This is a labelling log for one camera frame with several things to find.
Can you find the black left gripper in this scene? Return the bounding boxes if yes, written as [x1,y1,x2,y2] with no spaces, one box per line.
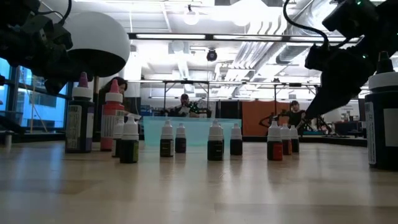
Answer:
[15,51,94,96]

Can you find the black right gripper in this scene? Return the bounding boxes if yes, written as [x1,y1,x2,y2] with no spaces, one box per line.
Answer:
[303,37,379,121]

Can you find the large pink-capped colouring bottle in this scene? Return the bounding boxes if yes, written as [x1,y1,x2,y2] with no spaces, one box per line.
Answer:
[99,78,126,152]

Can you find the large purple-capped colouring bottle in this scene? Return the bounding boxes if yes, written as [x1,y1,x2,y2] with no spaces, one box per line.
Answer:
[65,72,95,154]

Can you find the large black-capped colouring bottle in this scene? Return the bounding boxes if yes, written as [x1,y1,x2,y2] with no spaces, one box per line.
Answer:
[364,50,398,171]

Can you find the small red colouring bottle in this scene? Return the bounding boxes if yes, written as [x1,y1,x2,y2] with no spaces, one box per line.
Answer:
[266,120,284,162]

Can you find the small green colouring bottle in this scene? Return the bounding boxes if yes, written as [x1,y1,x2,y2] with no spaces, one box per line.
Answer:
[119,115,140,164]

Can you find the person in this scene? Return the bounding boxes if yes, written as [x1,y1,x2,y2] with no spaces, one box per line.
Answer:
[98,76,133,119]
[169,93,201,118]
[287,100,307,128]

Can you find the white globe lamp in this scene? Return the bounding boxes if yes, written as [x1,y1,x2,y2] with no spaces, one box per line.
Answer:
[63,11,131,142]

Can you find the large window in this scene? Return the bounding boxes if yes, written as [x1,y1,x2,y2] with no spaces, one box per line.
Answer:
[0,57,68,130]

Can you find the orange partition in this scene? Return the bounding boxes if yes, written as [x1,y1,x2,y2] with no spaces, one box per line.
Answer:
[241,101,292,137]

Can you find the small white cylinder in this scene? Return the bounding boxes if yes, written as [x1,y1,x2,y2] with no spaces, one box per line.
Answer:
[4,130,14,149]

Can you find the round ceiling lamp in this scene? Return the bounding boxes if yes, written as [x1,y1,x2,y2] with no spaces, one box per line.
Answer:
[182,4,200,26]

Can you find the black left wrist camera cable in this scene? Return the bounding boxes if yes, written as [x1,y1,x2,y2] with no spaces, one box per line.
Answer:
[39,0,73,26]

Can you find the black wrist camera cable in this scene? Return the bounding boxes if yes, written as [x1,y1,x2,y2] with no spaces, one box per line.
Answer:
[39,0,73,26]
[282,0,330,47]

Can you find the silver ventilation duct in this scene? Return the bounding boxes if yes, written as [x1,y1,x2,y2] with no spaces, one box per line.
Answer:
[231,0,346,72]

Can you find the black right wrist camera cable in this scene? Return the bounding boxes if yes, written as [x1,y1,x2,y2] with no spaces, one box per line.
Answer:
[282,0,330,47]

